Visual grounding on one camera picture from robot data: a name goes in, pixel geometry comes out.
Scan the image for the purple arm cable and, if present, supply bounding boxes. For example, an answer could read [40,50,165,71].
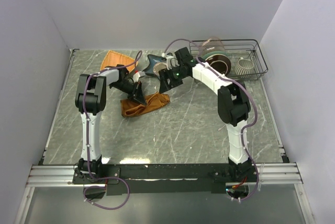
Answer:
[82,50,143,211]
[163,38,260,204]

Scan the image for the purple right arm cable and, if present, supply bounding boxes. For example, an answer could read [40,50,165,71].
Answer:
[163,38,260,204]

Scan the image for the orange cloth napkin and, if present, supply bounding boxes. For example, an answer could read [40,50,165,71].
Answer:
[120,92,170,117]

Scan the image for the stacked ceramic plates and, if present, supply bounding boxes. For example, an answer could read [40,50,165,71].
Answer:
[202,51,232,75]

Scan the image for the aluminium frame rail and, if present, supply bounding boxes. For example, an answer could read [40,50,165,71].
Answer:
[26,163,303,187]

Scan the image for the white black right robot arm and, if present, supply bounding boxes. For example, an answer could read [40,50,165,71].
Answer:
[159,48,252,182]

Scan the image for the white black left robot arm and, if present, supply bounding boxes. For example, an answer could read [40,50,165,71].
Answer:
[75,64,147,183]

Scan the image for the clear glass jar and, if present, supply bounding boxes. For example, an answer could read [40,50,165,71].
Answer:
[199,37,226,58]

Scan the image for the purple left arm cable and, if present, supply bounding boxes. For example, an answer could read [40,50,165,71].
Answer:
[82,50,143,211]

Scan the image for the orange woven triangular tray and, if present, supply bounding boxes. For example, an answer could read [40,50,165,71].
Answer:
[100,50,137,72]

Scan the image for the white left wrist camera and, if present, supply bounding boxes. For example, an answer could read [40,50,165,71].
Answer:
[132,71,146,82]

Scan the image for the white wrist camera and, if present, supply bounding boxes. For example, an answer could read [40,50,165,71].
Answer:
[162,53,179,70]
[132,71,146,82]

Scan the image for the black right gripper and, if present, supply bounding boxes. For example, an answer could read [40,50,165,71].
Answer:
[158,66,188,95]

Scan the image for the blue star-shaped dish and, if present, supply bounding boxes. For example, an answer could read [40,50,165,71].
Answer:
[143,54,167,78]

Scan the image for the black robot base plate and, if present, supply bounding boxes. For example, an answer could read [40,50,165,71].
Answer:
[72,163,257,196]

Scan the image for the black wire dish rack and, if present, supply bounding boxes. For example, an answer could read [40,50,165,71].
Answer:
[189,39,269,81]

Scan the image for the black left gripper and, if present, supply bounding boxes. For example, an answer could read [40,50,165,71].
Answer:
[110,80,147,106]

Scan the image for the striped ceramic mug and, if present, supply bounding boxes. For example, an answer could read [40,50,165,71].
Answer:
[234,58,254,76]

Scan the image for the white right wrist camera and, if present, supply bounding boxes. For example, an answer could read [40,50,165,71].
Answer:
[162,53,179,70]

